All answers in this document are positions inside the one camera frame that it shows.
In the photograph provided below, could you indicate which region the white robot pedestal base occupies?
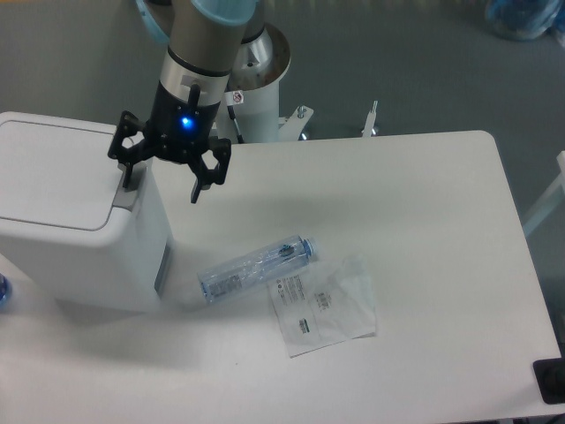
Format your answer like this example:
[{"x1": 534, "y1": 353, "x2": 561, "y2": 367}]
[{"x1": 215, "y1": 22, "x2": 290, "y2": 145}]

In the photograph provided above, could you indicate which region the clear plastic bag with label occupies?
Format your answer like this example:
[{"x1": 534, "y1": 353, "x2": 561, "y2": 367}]
[{"x1": 268, "y1": 254, "x2": 377, "y2": 358}]

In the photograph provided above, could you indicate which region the white metal frame bracket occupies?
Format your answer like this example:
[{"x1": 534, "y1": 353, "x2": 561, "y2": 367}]
[{"x1": 278, "y1": 100, "x2": 379, "y2": 141}]

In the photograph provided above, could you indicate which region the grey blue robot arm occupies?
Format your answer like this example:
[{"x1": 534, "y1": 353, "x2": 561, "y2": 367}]
[{"x1": 108, "y1": 1, "x2": 257, "y2": 202}]

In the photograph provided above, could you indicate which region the blue object at left edge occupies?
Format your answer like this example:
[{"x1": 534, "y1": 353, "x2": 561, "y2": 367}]
[{"x1": 0, "y1": 274, "x2": 12, "y2": 310}]

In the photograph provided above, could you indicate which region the white plastic trash can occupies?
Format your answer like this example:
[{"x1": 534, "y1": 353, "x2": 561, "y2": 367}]
[{"x1": 0, "y1": 110, "x2": 175, "y2": 315}]

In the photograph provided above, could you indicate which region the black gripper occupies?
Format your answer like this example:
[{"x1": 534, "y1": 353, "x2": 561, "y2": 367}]
[{"x1": 108, "y1": 83, "x2": 231, "y2": 204}]

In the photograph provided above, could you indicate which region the black device at table edge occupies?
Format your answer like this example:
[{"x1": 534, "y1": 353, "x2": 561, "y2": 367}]
[{"x1": 533, "y1": 358, "x2": 564, "y2": 405}]

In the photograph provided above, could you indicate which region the clear plastic water bottle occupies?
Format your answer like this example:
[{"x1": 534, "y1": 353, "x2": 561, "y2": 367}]
[{"x1": 197, "y1": 235, "x2": 320, "y2": 304}]

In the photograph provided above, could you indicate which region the blue plastic bag on floor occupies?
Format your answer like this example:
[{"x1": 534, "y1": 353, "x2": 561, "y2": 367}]
[{"x1": 484, "y1": 0, "x2": 564, "y2": 42}]

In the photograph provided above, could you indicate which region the white trash can lid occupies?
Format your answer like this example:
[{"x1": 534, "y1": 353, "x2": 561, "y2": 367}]
[{"x1": 1, "y1": 112, "x2": 138, "y2": 237}]

